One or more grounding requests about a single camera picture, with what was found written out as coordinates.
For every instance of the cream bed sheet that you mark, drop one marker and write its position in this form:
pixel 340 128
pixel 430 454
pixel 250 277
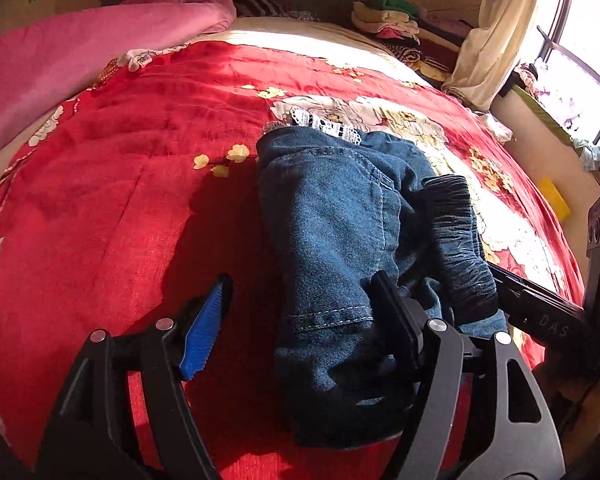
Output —
pixel 305 35

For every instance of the light blue cloth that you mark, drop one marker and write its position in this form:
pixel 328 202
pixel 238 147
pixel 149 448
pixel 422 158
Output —
pixel 590 156

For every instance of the white lace cloth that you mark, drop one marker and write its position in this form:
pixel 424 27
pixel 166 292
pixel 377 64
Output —
pixel 495 127

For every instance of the pink quilt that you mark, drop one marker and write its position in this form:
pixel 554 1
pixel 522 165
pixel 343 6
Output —
pixel 80 50

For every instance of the person's right hand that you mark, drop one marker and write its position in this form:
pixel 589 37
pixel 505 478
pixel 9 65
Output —
pixel 595 405

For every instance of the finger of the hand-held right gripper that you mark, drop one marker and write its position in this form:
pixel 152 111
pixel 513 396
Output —
pixel 545 317

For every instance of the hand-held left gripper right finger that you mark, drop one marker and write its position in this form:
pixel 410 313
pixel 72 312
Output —
pixel 395 310

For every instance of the pile of folded clothes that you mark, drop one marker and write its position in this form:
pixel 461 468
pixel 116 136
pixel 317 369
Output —
pixel 395 22

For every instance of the cream curtain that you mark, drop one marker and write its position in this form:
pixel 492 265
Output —
pixel 500 35

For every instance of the red floral blanket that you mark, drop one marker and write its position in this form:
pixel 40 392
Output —
pixel 110 220

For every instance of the yellow box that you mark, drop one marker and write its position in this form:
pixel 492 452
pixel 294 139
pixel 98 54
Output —
pixel 555 199

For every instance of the green windowsill cloth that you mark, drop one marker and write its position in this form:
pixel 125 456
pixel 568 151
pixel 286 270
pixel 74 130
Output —
pixel 545 115

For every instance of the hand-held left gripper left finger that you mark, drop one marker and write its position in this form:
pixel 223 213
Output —
pixel 202 330

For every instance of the striped pillow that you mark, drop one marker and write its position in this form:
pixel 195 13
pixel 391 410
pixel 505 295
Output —
pixel 265 6

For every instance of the blue denim pants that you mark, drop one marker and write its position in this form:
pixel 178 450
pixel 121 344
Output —
pixel 330 220

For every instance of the barred window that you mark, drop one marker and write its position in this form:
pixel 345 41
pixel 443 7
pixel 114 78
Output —
pixel 585 35

